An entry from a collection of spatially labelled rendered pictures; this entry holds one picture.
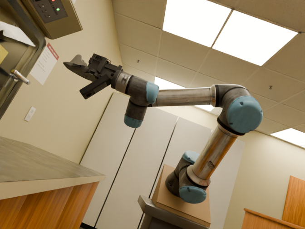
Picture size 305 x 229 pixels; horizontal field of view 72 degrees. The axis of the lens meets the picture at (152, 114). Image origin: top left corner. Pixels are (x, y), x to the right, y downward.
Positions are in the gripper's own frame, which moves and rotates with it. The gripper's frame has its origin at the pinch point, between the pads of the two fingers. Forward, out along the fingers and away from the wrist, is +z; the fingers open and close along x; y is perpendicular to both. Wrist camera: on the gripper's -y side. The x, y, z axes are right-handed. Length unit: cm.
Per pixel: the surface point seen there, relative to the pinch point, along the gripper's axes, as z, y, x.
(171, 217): -61, -38, -34
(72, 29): 6.5, 16.3, -2.6
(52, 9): 8.7, 14.0, 9.7
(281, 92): -172, 133, -173
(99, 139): 43, 0, -284
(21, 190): -14.6, -39.6, 16.5
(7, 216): -12, -48, 10
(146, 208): -48, -39, -32
